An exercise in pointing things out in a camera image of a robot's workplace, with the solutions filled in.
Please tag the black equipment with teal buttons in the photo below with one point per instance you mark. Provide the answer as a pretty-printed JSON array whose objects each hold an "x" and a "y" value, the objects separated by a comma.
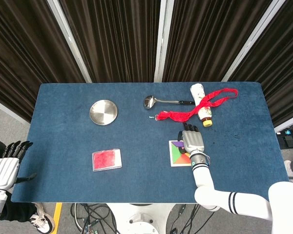
[{"x": 289, "y": 140}]

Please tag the blue table cloth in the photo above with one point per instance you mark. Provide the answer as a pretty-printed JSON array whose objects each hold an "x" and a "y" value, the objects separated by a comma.
[{"x": 141, "y": 182}]

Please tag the dark brown pleated curtain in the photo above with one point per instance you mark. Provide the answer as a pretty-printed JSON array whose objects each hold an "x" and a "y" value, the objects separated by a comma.
[{"x": 117, "y": 36}]

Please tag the white bottle yellow cap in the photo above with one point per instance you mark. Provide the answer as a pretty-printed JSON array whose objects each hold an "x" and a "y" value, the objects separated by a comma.
[{"x": 197, "y": 93}]

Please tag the white frame post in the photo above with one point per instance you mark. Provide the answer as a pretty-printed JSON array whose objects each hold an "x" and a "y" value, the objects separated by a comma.
[
  {"x": 163, "y": 39},
  {"x": 68, "y": 39},
  {"x": 251, "y": 39}
]

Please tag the green triangle tangram piece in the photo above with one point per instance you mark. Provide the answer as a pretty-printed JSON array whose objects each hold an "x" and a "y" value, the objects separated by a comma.
[{"x": 175, "y": 153}]

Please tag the round stainless steel plate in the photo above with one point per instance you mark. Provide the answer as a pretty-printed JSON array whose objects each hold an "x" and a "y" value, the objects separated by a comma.
[{"x": 103, "y": 112}]

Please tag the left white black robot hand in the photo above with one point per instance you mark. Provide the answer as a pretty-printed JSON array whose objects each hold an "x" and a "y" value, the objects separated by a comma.
[{"x": 3, "y": 170}]

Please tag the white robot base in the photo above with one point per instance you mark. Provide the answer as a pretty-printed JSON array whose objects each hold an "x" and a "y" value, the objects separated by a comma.
[{"x": 140, "y": 218}]

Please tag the colourful tangram puzzle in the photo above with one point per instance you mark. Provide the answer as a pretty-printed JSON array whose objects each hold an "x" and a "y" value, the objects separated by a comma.
[{"x": 179, "y": 165}]

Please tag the person in black clothing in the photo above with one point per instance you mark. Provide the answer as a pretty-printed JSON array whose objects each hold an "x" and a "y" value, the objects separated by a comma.
[{"x": 19, "y": 212}]

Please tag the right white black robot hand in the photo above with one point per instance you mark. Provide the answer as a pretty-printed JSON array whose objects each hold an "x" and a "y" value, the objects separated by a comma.
[{"x": 193, "y": 141}]

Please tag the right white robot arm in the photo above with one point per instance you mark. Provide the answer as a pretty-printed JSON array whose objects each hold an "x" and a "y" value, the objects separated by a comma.
[{"x": 205, "y": 180}]

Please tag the red card in sleeve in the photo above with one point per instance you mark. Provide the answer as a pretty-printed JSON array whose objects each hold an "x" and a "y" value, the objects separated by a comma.
[{"x": 107, "y": 159}]

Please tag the white black sneaker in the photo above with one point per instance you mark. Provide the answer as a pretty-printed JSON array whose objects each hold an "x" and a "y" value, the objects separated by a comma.
[{"x": 42, "y": 220}]

